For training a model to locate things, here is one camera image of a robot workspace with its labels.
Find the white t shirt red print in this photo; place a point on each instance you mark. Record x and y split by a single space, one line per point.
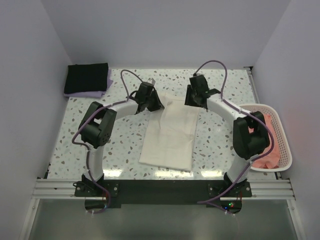
170 135

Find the white plastic laundry basket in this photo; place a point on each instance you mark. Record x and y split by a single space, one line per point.
285 160

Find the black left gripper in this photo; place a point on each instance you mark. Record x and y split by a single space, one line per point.
158 105

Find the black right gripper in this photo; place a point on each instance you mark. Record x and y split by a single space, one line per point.
188 101

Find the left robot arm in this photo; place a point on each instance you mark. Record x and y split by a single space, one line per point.
96 128

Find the pink t shirt in basket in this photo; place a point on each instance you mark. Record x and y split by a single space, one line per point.
270 161

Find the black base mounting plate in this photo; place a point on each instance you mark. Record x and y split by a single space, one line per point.
113 194

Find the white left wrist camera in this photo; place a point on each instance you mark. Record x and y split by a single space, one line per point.
151 81

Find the folded black t shirt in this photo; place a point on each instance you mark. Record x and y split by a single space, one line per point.
86 78

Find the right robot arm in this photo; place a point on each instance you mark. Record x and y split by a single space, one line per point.
251 136

